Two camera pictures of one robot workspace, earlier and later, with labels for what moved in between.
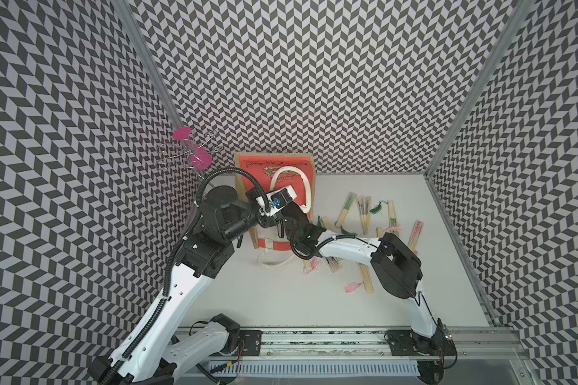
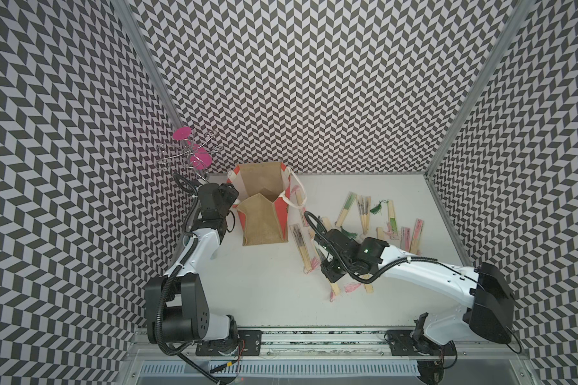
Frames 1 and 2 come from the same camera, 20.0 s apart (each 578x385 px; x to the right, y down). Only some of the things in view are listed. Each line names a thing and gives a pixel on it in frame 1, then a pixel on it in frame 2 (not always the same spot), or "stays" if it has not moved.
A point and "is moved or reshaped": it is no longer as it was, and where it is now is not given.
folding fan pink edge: [413, 239] stays
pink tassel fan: [334, 264] is moved or reshaped
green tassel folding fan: [350, 200] stays
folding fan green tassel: [392, 219] stays
